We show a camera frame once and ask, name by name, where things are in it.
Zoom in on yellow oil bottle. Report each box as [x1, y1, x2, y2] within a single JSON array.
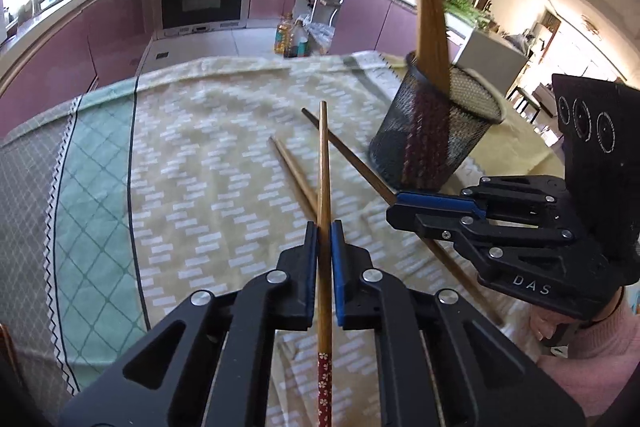
[[274, 14, 295, 55]]

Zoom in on pink base cabinets with sink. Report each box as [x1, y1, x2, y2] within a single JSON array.
[[0, 0, 156, 128]]

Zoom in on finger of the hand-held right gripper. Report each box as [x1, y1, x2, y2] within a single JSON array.
[[386, 206, 576, 268], [394, 176, 568, 220]]

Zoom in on patterned tablecloth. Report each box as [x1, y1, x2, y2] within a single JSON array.
[[0, 51, 566, 427]]

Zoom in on red-handled single wooden chopstick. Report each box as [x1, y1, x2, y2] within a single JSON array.
[[269, 136, 321, 220], [316, 101, 335, 427], [301, 108, 505, 327]]

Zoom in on pink base cabinets with vegetables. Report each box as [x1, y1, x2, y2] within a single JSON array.
[[250, 0, 528, 92]]

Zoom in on black mesh holder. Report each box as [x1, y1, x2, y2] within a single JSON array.
[[369, 51, 505, 192]]

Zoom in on oil bottles on floor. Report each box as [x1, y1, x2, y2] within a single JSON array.
[[285, 19, 311, 58]]

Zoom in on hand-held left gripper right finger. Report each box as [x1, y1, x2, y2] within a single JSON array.
[[330, 219, 586, 427]]

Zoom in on bunch of wooden chopsticks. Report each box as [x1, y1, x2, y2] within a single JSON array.
[[404, 0, 453, 188]]

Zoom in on green leafy vegetables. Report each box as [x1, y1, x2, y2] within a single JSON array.
[[437, 0, 493, 28]]

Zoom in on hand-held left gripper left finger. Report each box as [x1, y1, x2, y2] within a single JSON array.
[[57, 221, 321, 427]]

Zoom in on person's right hand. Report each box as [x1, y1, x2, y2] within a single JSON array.
[[529, 307, 581, 348]]

